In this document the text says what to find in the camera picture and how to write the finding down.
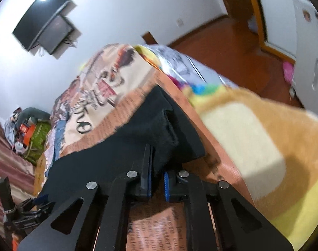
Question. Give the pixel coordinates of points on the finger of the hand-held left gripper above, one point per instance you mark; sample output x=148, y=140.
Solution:
x=45, y=207
x=40, y=200

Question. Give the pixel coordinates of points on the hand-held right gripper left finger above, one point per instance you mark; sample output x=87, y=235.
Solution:
x=148, y=185

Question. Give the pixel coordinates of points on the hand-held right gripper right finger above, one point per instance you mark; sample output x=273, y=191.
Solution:
x=166, y=188

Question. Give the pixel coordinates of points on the black pants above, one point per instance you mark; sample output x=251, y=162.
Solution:
x=109, y=146

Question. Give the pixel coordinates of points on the striped pink curtain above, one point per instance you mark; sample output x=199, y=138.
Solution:
x=5, y=159

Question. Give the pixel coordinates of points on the green patterned storage bag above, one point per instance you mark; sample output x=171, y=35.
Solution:
x=38, y=140

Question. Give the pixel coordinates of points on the blue jeans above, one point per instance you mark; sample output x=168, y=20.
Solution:
x=58, y=133

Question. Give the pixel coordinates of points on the orange box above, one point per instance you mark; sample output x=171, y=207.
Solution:
x=27, y=130

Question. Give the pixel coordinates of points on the pile of clothes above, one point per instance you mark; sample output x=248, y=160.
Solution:
x=10, y=125

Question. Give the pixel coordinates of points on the grey plush pillow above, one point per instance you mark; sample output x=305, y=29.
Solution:
x=36, y=113

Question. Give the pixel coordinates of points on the yellow plush blanket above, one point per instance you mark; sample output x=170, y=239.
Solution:
x=253, y=141

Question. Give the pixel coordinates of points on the bed with printed bedsheet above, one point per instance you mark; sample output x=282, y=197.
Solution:
x=117, y=83

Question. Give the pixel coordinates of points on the white printed bedsheet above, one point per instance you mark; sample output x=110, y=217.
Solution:
x=180, y=61

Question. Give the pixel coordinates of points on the pink bag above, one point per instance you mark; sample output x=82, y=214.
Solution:
x=288, y=72

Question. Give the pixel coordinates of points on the wooden door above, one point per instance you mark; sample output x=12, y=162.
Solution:
x=237, y=0

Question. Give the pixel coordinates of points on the white sticker-covered cabinet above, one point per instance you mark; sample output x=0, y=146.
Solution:
x=307, y=44

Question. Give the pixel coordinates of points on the wooden bed post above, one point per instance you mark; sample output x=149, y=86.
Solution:
x=149, y=38

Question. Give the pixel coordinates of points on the white wall socket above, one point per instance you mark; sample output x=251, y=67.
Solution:
x=178, y=22

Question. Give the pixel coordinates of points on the small black wall monitor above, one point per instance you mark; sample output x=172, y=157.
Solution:
x=55, y=34

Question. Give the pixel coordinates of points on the large black wall television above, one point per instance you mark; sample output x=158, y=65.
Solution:
x=36, y=15

